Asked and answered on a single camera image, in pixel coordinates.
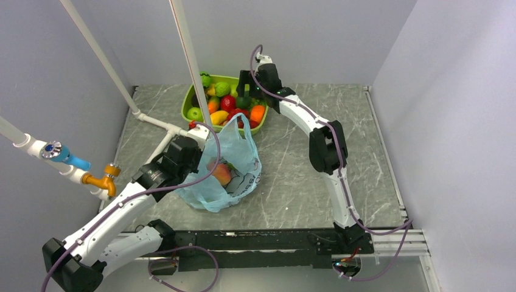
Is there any light blue plastic bag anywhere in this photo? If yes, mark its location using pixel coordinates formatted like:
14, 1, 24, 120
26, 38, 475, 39
175, 114, 262, 212

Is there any green fake apple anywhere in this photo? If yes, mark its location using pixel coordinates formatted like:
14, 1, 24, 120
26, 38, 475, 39
186, 106, 204, 122

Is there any orange fake carrot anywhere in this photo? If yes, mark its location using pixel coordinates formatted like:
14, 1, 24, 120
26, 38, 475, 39
249, 105, 267, 124

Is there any purple cable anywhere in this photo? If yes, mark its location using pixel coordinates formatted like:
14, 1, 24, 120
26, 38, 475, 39
249, 44, 414, 283
40, 121, 221, 292

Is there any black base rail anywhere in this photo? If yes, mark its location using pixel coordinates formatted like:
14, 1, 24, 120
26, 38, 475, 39
125, 228, 428, 271

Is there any fake peach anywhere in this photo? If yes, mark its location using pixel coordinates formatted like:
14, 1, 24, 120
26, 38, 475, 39
207, 162, 232, 187

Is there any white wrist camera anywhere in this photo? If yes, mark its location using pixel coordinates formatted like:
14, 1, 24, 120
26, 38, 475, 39
187, 120, 210, 150
255, 52, 273, 69

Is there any red fake apple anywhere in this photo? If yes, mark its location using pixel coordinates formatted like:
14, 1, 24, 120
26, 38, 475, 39
220, 95, 236, 113

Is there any yellow fake mango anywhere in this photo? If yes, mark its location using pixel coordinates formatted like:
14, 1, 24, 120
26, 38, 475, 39
210, 110, 229, 125

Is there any blue handled pipe valve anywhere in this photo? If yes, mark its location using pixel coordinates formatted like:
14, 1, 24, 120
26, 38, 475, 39
40, 141, 91, 171

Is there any orange green fake fruit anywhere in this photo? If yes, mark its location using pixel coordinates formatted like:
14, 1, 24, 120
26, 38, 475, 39
207, 96, 220, 114

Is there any orange brass faucet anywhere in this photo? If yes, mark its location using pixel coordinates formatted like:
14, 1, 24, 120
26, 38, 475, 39
81, 163, 121, 198

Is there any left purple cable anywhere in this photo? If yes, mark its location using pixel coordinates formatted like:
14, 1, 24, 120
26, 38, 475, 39
40, 121, 221, 292

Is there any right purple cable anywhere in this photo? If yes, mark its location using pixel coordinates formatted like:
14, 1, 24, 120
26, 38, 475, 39
249, 44, 414, 283

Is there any white pvc pipe frame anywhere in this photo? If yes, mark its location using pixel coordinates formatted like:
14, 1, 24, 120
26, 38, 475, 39
0, 0, 219, 203

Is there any green plastic fruit basket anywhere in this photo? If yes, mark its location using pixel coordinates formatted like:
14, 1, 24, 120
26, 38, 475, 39
181, 75, 270, 137

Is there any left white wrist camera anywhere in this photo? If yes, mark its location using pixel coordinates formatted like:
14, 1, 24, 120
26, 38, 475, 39
187, 120, 210, 150

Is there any green fake lime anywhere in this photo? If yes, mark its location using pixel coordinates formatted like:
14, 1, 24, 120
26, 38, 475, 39
235, 97, 252, 110

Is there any red fake strawberry bunch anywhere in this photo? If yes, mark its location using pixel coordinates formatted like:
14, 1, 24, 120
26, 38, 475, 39
222, 108, 259, 129

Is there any green bumpy fake fruit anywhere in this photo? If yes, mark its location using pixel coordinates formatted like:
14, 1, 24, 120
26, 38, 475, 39
214, 82, 231, 97

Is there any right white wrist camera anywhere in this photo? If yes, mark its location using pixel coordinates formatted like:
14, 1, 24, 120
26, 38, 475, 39
255, 52, 273, 69

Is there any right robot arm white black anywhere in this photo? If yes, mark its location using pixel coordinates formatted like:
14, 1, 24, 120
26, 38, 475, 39
236, 63, 374, 254

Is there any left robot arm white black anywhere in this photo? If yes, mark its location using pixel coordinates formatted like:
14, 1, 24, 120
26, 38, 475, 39
43, 136, 202, 291

